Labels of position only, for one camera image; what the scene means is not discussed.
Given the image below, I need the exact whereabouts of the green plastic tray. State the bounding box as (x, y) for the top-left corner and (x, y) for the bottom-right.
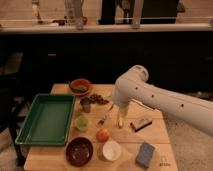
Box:
(15, 94), (76, 146)

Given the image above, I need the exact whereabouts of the blue sponge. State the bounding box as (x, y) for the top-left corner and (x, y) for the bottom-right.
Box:
(136, 142), (155, 168)

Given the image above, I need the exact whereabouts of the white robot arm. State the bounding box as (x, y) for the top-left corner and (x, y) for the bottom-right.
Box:
(112, 65), (213, 136)

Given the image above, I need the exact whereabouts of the brown grape bunch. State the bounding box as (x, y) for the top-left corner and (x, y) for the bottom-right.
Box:
(89, 94), (108, 105)

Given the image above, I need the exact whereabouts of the dark purple bowl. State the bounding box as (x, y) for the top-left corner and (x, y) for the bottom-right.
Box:
(66, 137), (93, 167)

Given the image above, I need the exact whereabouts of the small green cup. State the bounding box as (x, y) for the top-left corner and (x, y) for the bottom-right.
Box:
(75, 116), (89, 132)

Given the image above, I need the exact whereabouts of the white cup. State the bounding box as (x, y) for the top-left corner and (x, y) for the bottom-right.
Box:
(102, 140), (122, 161)

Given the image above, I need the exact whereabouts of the orange bowl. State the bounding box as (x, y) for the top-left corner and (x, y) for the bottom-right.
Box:
(68, 79), (92, 96)

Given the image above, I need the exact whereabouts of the orange peach fruit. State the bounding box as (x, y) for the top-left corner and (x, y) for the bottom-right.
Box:
(96, 129), (110, 142)

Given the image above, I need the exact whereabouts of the green item in orange bowl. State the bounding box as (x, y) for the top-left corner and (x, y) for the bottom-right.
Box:
(68, 82), (88, 92)

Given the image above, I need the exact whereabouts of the small metal cup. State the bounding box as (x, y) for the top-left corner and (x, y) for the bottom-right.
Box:
(80, 97), (91, 113)

